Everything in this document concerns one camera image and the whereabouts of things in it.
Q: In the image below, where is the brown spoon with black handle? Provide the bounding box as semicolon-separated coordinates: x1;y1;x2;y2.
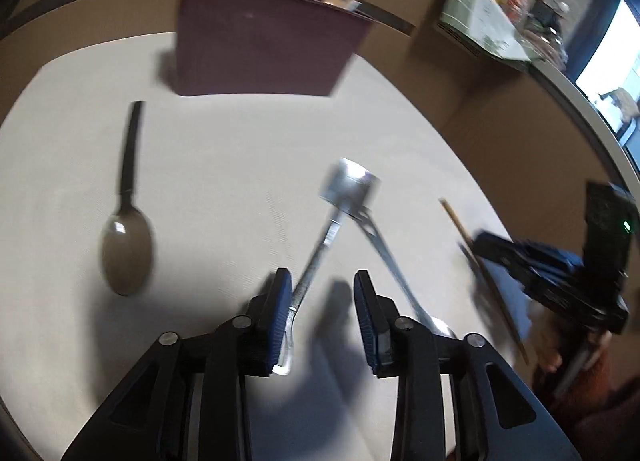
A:
101;100;154;297

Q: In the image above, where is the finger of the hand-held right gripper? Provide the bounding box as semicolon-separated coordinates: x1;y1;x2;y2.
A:
507;265;577;293
472;232;584;268

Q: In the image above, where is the wooden chopstick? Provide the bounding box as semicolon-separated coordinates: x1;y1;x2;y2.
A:
438;198;530;364

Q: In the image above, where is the dark wire basket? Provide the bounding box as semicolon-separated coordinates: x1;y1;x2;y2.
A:
530;0;571;67

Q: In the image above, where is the dark smiley-face spoon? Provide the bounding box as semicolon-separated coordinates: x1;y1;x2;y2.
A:
350;208;458;341

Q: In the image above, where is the bright window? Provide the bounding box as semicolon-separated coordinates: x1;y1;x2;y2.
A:
575;0;640;142

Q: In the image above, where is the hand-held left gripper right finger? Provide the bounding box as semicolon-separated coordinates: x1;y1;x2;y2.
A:
353;270;583;461

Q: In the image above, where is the metal shovel-shaped spoon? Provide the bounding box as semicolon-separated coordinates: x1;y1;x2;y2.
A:
271;157;382;377

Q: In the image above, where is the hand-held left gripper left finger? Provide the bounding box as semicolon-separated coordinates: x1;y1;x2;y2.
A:
60;268;293;461

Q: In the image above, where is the green checked towel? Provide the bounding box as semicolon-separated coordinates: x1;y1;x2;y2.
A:
439;0;532;62

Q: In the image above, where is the maroon plastic utensil holder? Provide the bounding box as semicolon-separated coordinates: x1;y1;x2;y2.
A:
172;0;376;98

